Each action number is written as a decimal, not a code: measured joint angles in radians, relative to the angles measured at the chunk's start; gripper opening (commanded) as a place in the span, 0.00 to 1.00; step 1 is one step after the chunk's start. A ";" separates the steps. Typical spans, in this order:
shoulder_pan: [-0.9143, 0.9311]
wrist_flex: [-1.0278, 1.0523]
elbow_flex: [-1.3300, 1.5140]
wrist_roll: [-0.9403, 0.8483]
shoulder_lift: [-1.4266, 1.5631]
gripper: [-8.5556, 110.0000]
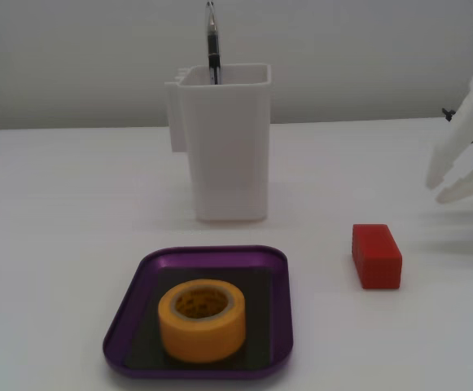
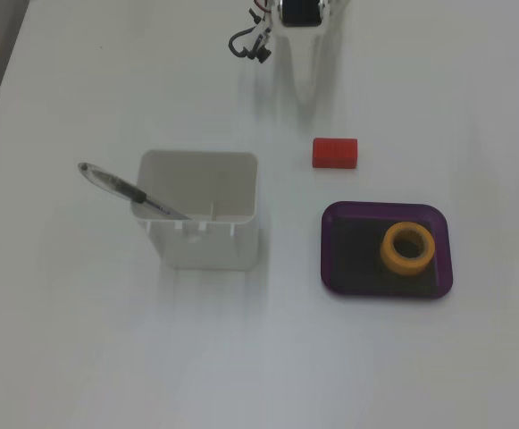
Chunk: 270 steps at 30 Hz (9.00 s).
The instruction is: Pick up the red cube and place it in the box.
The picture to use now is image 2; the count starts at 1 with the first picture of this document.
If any purple rectangular tray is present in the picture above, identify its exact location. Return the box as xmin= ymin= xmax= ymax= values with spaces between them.
xmin=320 ymin=200 xmax=455 ymax=301

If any yellow tape roll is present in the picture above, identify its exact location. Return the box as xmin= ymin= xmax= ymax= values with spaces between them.
xmin=380 ymin=222 xmax=437 ymax=275

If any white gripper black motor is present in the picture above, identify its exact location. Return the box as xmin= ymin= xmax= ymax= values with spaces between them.
xmin=272 ymin=0 xmax=332 ymax=114

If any black camera cable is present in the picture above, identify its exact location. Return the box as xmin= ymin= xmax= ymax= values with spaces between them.
xmin=228 ymin=25 xmax=261 ymax=59

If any white plastic box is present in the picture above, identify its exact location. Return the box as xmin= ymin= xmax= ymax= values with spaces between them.
xmin=129 ymin=149 xmax=260 ymax=272

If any red motor wire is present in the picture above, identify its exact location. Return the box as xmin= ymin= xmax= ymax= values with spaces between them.
xmin=247 ymin=0 xmax=276 ymax=21

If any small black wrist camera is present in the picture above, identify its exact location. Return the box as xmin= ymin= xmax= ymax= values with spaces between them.
xmin=250 ymin=37 xmax=272 ymax=64

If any clear black ballpoint pen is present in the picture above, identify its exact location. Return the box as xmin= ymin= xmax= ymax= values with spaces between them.
xmin=77 ymin=161 xmax=193 ymax=222

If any red ribbed cube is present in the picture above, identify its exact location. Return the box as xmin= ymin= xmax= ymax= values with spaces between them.
xmin=311 ymin=137 xmax=359 ymax=170

